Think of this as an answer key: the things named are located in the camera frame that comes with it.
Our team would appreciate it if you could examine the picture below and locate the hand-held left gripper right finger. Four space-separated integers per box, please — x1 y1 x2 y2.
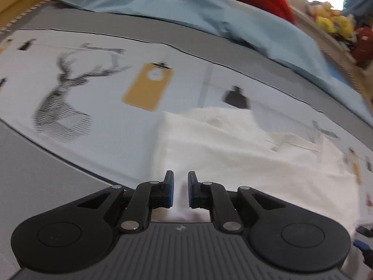
187 171 289 235

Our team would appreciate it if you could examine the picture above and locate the windowsill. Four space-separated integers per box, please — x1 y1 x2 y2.
287 4 373 100

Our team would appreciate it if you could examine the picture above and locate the grey printed bed sheet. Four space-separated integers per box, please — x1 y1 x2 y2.
0 0 373 280

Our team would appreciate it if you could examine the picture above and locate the white shirt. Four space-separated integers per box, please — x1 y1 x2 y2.
152 107 363 240

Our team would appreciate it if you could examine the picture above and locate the light blue quilt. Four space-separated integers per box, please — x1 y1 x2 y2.
51 0 370 114

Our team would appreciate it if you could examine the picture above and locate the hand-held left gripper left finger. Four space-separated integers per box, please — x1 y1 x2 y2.
76 170 175 234

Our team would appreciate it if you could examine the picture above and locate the yellow duck plush toy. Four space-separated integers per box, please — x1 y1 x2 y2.
313 1 340 33

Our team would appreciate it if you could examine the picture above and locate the yellow bear plush toy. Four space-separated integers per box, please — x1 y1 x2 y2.
334 13 355 39

